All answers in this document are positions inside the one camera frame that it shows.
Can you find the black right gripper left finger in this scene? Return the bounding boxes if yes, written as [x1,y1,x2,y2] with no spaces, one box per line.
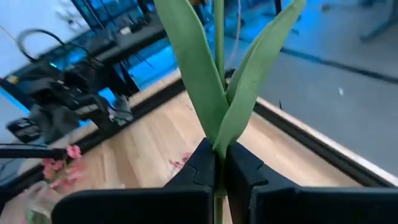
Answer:
[51,138,216,224]

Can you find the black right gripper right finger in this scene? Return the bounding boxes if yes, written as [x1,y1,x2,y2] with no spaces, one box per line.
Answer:
[224,141,398,224]

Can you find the artificial tulip with green leaves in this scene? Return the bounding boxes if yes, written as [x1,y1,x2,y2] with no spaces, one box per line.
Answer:
[154,0,307,224]

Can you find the clear glass vase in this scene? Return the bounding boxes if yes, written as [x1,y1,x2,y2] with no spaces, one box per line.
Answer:
[23,180,67,224]

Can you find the black horizontal bar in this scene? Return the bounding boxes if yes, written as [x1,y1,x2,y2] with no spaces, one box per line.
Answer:
[0,147,68,161]

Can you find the small black box device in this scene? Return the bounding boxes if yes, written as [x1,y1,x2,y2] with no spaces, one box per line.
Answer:
[6,117,43,144]

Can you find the black table edge rail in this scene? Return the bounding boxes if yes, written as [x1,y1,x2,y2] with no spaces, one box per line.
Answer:
[0,79,398,200]

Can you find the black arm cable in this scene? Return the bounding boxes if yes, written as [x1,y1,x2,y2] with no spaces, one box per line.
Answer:
[16,28,94,63]

